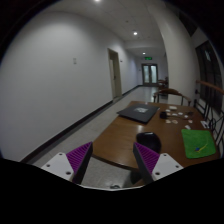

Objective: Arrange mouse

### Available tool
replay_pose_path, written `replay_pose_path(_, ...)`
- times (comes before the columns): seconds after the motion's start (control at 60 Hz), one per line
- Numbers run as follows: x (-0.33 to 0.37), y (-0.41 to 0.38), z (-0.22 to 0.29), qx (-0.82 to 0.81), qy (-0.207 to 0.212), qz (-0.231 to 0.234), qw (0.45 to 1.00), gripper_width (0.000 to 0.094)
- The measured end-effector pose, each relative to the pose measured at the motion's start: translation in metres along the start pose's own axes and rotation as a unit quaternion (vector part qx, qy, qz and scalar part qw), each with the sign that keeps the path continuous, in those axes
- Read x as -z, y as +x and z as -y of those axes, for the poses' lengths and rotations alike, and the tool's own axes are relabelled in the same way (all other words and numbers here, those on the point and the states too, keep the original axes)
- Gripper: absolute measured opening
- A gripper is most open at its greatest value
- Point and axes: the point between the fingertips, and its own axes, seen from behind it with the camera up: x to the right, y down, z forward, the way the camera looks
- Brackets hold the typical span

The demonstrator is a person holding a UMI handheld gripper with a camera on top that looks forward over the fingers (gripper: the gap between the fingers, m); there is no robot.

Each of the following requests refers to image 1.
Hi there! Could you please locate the side door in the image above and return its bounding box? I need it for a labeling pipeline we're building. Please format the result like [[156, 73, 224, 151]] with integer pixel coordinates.
[[108, 49, 122, 98]]

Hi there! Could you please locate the wooden handrail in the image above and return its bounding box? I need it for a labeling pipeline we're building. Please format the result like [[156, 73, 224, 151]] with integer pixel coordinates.
[[196, 80, 224, 95]]

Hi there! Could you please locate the wooden chair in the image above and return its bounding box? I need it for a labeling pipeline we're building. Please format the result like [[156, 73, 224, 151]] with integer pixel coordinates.
[[153, 88, 191, 106]]

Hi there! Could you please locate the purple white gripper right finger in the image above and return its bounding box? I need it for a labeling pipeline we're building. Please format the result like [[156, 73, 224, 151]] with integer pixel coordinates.
[[133, 142, 182, 184]]

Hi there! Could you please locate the glass double door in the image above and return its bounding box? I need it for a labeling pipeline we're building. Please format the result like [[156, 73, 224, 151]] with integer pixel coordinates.
[[142, 64, 158, 86]]

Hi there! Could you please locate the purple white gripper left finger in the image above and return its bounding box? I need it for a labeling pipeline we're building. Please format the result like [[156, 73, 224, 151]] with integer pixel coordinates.
[[42, 142, 93, 185]]

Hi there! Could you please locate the green mouse pad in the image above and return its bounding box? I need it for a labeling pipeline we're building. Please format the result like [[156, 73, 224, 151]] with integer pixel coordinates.
[[181, 129, 216, 159]]

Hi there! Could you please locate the black computer mouse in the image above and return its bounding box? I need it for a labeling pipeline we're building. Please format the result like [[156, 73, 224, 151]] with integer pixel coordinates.
[[136, 132, 162, 153]]

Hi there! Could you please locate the black closed laptop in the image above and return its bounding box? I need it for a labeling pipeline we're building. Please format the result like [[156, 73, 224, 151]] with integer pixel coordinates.
[[118, 104, 158, 124]]

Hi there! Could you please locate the small black object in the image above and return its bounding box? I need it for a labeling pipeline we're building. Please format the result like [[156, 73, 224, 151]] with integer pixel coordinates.
[[160, 111, 168, 119]]

